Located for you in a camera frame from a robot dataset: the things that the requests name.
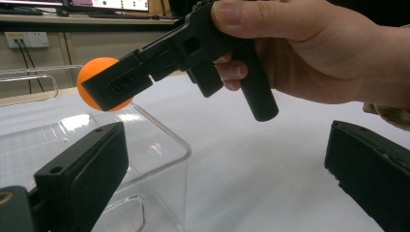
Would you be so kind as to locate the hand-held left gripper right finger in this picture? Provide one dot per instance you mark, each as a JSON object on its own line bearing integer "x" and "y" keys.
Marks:
{"x": 374, "y": 167}

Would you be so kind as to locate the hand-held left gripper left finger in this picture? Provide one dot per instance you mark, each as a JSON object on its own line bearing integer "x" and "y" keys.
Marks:
{"x": 83, "y": 174}

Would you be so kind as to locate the orange ball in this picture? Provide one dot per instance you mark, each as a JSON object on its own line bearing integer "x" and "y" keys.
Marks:
{"x": 92, "y": 74}

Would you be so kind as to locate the clear plastic container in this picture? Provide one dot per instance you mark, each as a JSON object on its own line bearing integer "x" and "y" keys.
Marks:
{"x": 154, "y": 145}

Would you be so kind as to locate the wooden desk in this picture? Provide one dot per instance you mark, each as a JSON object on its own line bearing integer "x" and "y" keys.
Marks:
{"x": 80, "y": 20}

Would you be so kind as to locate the computer monitor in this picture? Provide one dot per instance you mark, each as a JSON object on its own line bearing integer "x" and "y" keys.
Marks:
{"x": 29, "y": 2}
{"x": 109, "y": 4}

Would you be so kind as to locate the white power outlet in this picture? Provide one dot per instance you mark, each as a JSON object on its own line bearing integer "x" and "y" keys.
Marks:
{"x": 34, "y": 39}

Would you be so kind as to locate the black keyboard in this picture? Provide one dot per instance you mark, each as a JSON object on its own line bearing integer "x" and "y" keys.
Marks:
{"x": 19, "y": 11}

